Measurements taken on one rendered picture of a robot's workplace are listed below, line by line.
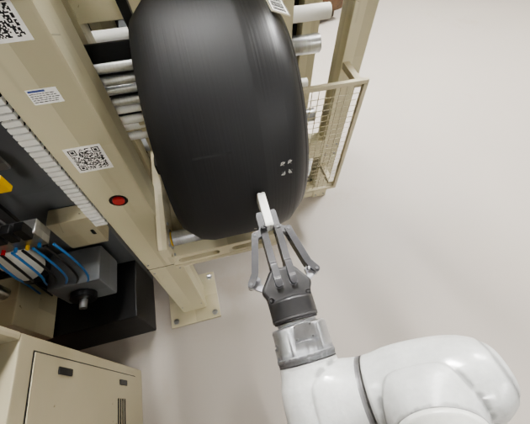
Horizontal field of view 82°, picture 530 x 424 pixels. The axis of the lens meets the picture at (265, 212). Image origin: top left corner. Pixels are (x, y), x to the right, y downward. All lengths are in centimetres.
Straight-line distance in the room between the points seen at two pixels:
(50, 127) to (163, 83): 27
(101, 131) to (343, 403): 64
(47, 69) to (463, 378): 73
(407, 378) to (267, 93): 46
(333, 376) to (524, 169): 266
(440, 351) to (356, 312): 141
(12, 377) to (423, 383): 89
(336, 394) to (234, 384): 128
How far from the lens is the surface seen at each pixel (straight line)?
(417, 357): 45
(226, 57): 57
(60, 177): 85
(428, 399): 43
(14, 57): 66
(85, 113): 70
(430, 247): 218
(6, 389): 102
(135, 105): 119
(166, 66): 57
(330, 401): 47
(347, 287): 188
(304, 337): 48
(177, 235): 94
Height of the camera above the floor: 172
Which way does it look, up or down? 57 degrees down
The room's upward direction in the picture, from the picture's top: straight up
